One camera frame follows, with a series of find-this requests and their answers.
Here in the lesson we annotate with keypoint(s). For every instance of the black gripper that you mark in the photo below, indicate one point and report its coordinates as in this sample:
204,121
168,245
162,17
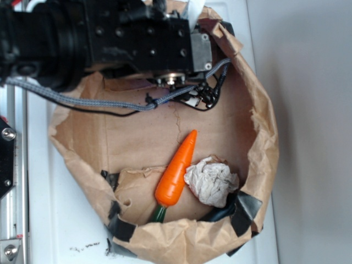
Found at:
130,39

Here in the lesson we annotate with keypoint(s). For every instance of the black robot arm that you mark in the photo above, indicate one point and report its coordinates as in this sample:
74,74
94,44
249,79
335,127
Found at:
60,42

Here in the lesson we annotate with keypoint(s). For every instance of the brown paper bag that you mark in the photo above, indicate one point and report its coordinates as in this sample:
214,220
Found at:
118,162

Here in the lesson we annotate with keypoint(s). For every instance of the orange plastic toy carrot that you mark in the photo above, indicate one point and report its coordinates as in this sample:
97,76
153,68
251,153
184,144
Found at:
171,184

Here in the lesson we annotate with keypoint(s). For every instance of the crumpled white paper towel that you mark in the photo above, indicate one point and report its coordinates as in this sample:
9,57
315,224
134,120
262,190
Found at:
211,181

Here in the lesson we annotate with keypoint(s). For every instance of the white plastic tray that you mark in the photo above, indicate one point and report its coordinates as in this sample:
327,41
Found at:
64,228

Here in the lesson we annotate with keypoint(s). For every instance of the aluminium frame rail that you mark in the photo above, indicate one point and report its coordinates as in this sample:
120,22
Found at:
14,206

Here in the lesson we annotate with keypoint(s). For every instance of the black mounting bracket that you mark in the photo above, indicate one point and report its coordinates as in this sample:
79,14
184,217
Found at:
7,157

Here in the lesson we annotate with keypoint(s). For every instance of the silver corner bracket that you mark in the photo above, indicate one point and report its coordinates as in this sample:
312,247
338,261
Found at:
12,251

